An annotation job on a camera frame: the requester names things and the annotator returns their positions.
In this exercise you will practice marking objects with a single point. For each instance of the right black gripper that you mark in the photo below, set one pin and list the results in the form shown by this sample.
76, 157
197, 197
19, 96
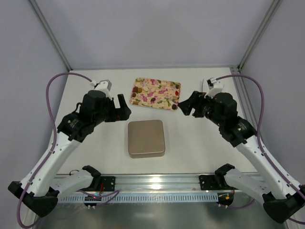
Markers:
196, 105

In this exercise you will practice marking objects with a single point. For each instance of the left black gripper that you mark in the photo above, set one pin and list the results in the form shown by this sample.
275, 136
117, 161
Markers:
116, 109

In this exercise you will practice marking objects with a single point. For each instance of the gold tin lid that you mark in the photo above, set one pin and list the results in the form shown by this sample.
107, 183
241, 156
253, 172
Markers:
146, 136

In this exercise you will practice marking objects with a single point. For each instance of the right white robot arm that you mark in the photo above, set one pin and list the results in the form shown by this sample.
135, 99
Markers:
280, 195

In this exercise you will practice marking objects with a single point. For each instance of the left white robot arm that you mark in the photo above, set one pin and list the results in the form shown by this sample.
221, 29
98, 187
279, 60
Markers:
38, 190

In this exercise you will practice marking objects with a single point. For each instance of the floral tray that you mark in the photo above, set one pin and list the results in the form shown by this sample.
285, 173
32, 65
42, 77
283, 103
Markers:
154, 93

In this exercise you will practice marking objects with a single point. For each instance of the gold tin box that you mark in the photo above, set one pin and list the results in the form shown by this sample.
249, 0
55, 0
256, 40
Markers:
146, 155

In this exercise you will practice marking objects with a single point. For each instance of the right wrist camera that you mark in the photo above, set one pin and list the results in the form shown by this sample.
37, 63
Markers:
214, 86

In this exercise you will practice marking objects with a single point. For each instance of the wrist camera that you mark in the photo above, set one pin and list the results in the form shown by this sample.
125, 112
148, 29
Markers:
103, 86
214, 86

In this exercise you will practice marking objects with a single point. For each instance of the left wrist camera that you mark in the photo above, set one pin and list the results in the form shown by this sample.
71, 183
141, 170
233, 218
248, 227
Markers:
103, 86

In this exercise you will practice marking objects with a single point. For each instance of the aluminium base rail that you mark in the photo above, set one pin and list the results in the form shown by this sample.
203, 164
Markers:
157, 182

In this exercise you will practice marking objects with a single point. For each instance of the left black mount plate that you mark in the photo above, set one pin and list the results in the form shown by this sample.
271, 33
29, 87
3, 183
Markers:
104, 184

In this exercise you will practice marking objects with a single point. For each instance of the black mount plate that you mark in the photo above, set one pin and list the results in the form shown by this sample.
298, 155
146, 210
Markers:
208, 182
104, 184

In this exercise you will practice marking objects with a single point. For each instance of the right black mount plate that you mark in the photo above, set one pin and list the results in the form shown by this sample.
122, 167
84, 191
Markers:
208, 182

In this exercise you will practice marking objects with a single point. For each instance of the white slotted cable duct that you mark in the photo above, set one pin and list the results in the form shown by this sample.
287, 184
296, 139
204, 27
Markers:
144, 198

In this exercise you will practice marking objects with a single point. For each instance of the right aluminium frame post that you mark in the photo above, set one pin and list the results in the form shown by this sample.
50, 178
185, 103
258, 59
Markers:
263, 25

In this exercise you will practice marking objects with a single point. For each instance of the aluminium frame post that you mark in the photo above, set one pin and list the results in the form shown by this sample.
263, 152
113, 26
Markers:
42, 20
263, 25

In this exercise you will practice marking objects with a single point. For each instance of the left aluminium frame post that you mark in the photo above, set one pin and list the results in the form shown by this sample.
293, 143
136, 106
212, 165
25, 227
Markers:
42, 20

